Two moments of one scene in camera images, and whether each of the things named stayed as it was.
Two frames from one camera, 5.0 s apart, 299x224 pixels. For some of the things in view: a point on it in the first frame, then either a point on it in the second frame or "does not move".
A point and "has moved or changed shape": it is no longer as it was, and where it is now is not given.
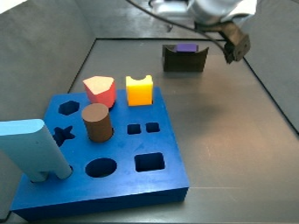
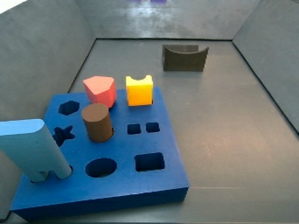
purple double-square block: (187, 48) has moved or changed shape
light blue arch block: (28, 142) does not move
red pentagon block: (101, 90) does not move
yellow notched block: (139, 91) does not move
